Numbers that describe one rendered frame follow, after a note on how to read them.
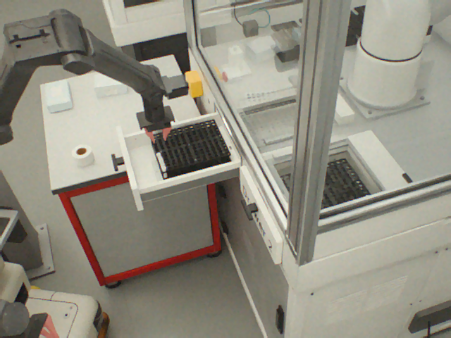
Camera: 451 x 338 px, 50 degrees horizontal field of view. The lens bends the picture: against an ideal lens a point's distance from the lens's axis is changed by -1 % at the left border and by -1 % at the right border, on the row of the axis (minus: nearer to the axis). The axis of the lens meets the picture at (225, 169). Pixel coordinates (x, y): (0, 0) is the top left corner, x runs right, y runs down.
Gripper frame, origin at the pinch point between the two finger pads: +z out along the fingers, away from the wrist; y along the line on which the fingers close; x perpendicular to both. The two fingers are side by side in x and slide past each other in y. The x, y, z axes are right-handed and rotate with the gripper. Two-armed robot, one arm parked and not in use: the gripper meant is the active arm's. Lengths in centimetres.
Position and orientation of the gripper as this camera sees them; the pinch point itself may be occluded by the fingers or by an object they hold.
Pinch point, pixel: (158, 139)
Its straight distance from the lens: 148.4
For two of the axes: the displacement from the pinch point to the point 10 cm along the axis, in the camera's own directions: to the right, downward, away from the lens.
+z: 0.2, 6.7, 7.4
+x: 3.1, 7.0, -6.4
